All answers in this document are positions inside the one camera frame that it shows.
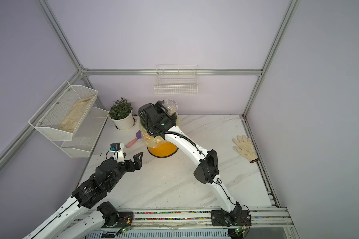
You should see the glass oatmeal jar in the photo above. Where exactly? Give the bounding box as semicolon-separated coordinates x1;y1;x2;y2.
163;99;178;115

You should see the potted green plant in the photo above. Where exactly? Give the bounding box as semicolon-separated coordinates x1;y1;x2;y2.
109;98;135;130

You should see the beige cloth in shelf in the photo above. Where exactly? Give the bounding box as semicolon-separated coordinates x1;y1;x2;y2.
58;96;94;133

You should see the white wire wall basket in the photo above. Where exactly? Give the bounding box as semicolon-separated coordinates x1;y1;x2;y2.
154;64;198;97

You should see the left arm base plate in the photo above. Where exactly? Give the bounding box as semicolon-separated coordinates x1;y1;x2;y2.
103;211;134;228

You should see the upper white mesh shelf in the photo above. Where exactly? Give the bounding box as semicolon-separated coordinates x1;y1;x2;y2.
29;81;98;141

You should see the aluminium mounting rail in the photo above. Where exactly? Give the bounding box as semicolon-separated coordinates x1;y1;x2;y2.
80;208;299;239

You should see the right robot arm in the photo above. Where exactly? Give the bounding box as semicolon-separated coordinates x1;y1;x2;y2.
138;101;242;226

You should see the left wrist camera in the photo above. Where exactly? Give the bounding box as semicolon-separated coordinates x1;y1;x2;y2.
108;143;126;162

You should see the orange trash bin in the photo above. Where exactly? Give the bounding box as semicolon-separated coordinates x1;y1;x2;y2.
147;142;179;158

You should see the lower white mesh shelf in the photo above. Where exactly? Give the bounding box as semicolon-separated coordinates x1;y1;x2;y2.
60;107;108;158

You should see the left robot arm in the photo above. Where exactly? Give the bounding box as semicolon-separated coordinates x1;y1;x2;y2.
25;152;143;239

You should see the white mesh shelf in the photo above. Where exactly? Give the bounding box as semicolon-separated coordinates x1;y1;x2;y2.
60;107;108;158
29;81;98;141

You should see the white work glove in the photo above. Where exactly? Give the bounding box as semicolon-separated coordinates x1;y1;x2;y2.
232;135;259;163

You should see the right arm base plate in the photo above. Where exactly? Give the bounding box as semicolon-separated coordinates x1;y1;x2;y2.
210;210;252;227

